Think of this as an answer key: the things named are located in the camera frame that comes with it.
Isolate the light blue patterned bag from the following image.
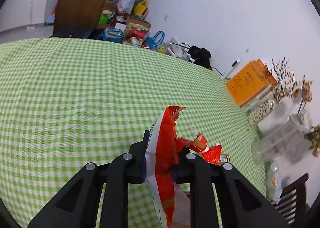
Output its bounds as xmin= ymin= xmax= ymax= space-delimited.
xmin=117 ymin=0 xmax=137 ymax=14

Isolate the clear glass jar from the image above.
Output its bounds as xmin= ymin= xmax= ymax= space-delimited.
xmin=251 ymin=110 xmax=312 ymax=165

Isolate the orange book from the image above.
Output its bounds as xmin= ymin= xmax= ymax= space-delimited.
xmin=225 ymin=59 xmax=278 ymax=107

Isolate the blue handled bag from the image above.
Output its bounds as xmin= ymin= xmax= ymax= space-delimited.
xmin=144 ymin=31 xmax=165 ymax=50

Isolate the red white snack bag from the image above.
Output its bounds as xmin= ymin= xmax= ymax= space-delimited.
xmin=145 ymin=105 xmax=222 ymax=227

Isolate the dark wooden slatted chair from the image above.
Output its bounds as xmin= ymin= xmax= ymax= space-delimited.
xmin=271 ymin=173 xmax=309 ymax=227

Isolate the yellow shopping bag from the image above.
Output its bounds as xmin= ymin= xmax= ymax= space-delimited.
xmin=133 ymin=0 xmax=148 ymax=16

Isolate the white electric toothbrush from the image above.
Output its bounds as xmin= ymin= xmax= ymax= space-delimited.
xmin=221 ymin=59 xmax=240 ymax=79

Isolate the dried flowers bouquet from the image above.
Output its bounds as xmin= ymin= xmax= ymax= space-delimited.
xmin=260 ymin=56 xmax=320 ymax=157

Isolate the speckled small vase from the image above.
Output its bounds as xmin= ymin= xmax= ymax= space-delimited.
xmin=247 ymin=99 xmax=276 ymax=126

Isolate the green checkered tablecloth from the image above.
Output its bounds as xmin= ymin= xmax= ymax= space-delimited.
xmin=1 ymin=38 xmax=266 ymax=227

